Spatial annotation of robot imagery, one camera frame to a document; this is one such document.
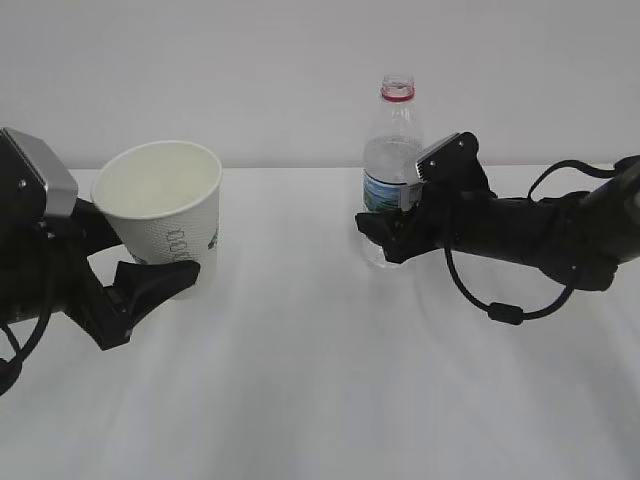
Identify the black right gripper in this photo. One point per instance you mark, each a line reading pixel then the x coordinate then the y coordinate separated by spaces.
pixel 457 211

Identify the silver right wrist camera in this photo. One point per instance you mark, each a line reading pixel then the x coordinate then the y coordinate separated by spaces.
pixel 427 159

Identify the clear plastic water bottle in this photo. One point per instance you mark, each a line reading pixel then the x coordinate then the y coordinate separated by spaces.
pixel 394 138

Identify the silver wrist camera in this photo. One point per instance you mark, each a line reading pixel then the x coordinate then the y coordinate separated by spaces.
pixel 61 189
pixel 427 159

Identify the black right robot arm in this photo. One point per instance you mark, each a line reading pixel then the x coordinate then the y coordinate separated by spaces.
pixel 592 232

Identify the white paper cup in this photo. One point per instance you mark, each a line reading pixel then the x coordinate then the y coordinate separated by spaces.
pixel 163 200

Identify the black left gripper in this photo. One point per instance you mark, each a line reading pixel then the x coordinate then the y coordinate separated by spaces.
pixel 45 269

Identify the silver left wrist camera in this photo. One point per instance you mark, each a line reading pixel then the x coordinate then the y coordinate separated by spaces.
pixel 61 189

